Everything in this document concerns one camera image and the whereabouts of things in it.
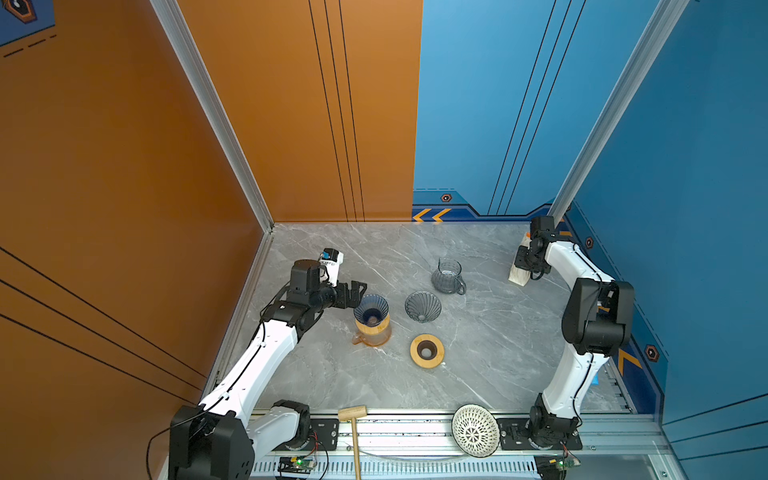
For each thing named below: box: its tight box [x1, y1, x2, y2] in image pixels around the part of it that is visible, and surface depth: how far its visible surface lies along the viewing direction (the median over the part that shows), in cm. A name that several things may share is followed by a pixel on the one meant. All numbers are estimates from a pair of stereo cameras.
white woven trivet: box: [452, 404, 501, 458], surface depth 74 cm
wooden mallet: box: [338, 405, 368, 480], surface depth 77 cm
